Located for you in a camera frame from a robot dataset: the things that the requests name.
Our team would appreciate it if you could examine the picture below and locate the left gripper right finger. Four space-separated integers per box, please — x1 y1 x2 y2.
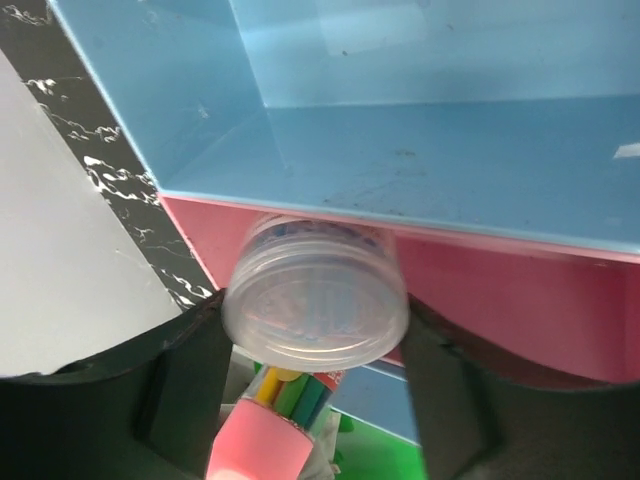
401 297 639 479

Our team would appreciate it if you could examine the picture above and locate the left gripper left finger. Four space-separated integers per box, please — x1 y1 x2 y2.
1 292 232 479

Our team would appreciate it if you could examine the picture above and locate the pink capped pencil tube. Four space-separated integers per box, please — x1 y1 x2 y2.
206 365 345 479

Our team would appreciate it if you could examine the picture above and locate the clear purple pin box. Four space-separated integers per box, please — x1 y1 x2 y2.
223 214 409 372

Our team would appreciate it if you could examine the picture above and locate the four-compartment pastel drawer organizer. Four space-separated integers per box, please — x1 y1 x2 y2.
49 0 640 446

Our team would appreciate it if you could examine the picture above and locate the bright green plastic folder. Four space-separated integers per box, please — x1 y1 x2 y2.
333 415 427 480

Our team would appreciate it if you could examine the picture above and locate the black marble pattern mat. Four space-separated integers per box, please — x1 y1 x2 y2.
1 1 216 310

